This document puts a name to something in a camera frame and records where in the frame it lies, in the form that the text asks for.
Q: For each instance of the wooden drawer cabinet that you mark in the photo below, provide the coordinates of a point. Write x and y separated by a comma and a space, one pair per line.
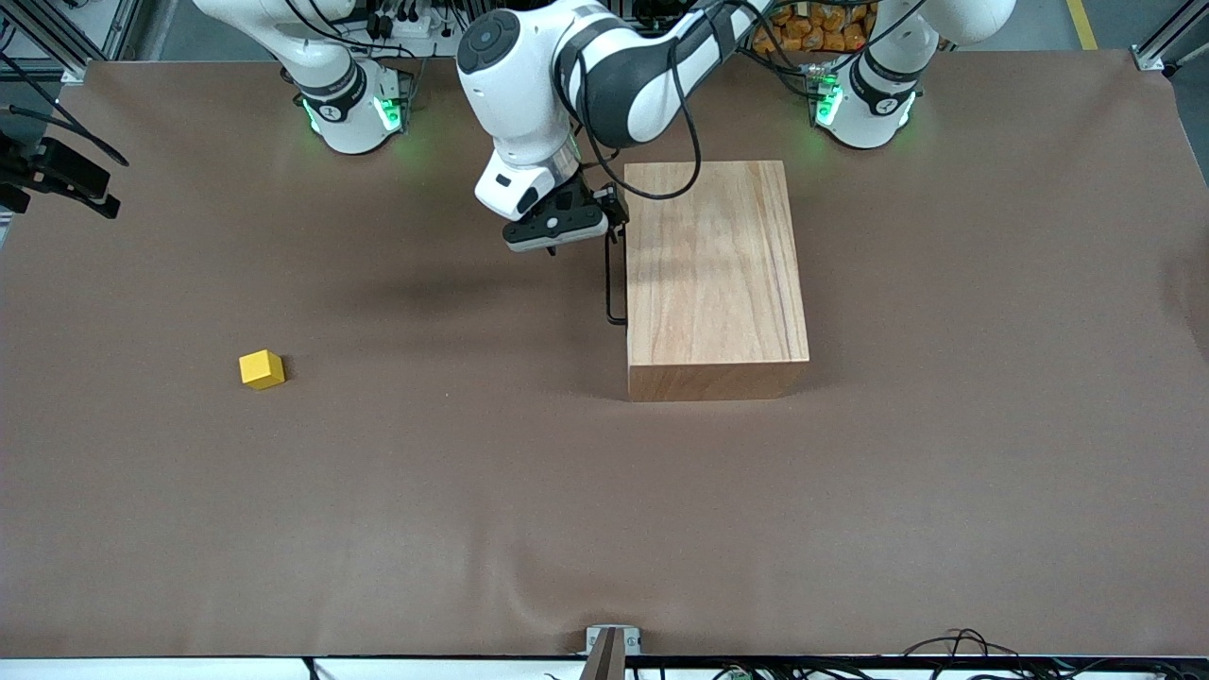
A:
718, 293

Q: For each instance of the power strip with black plugs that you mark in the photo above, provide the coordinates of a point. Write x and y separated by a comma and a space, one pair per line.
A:
416, 26

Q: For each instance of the orange bag heap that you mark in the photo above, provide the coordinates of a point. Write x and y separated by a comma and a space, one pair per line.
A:
831, 28

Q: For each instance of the brown camera post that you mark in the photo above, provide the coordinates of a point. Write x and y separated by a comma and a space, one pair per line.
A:
604, 663

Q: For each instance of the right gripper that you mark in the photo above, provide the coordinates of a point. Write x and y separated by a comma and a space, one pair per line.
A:
59, 166

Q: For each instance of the aluminium frame profile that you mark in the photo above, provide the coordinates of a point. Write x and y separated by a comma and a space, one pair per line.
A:
1150, 59
71, 68

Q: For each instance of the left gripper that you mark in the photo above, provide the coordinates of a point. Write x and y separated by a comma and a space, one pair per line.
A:
595, 199

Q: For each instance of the yellow wooden cube block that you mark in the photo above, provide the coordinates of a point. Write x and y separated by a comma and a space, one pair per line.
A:
262, 370

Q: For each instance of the brown paper table cover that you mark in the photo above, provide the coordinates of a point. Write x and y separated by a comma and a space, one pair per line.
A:
378, 519

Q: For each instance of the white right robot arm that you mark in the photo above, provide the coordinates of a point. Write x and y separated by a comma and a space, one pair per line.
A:
349, 123

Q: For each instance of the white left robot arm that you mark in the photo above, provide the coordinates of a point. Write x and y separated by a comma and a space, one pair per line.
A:
529, 85

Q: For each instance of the metal clamp bracket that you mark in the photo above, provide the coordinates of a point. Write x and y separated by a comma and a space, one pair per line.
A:
635, 642

